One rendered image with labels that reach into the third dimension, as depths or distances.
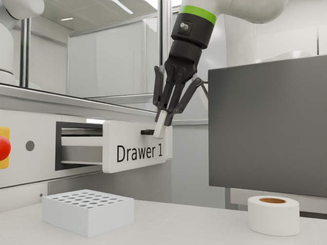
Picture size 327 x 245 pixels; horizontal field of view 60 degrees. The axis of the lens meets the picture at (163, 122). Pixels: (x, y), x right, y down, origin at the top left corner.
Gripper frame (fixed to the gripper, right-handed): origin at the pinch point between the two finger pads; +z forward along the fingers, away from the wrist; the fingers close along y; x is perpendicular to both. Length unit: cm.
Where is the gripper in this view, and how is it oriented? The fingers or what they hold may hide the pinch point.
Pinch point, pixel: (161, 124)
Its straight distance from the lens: 69.8
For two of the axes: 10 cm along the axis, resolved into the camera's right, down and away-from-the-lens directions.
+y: 8.6, 3.2, -4.0
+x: 4.1, 0.5, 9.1
